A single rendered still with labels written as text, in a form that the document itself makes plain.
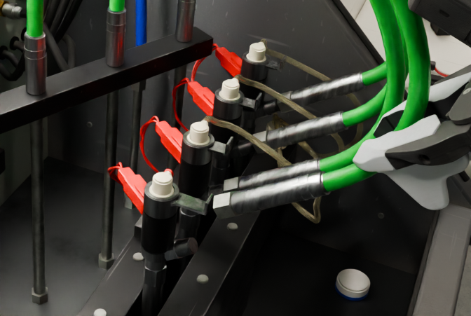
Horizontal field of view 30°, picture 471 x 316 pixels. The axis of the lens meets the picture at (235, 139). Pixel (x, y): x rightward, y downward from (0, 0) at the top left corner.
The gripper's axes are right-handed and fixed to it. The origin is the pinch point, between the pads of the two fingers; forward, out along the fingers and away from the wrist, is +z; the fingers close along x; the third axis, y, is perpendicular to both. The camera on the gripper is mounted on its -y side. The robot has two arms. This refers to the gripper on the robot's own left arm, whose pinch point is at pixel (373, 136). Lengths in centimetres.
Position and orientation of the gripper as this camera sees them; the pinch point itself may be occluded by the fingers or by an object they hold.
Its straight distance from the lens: 62.2
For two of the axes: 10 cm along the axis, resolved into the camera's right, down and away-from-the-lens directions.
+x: 5.4, -6.1, 5.8
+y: 6.1, 7.6, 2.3
